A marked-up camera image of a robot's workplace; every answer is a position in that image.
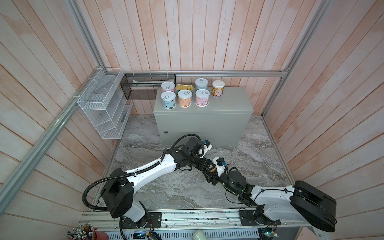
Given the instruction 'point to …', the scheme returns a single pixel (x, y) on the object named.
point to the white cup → (199, 235)
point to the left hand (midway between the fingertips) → (208, 167)
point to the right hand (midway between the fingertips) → (206, 165)
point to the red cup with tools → (86, 232)
